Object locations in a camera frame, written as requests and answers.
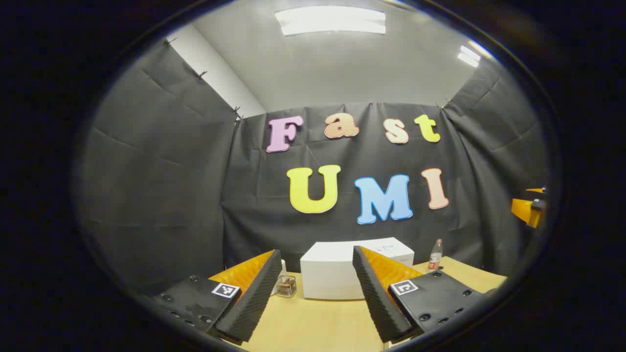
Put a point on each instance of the large rectangular ceiling light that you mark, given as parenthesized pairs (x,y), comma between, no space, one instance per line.
(330,20)

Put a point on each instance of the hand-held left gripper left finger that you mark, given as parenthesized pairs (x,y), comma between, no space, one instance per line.
(254,298)

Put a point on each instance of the small ceiling light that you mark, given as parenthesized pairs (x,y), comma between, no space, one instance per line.
(468,56)

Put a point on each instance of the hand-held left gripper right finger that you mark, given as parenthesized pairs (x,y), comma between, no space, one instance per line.
(376,303)

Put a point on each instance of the clear red label water bottle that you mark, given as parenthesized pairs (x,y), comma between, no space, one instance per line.
(435,256)

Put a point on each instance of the black backdrop cloth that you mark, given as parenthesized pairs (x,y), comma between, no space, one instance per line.
(161,186)

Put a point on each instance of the white microwave oven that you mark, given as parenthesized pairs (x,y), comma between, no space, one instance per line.
(327,274)

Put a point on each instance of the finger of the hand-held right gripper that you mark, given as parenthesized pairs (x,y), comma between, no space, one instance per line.
(525,208)

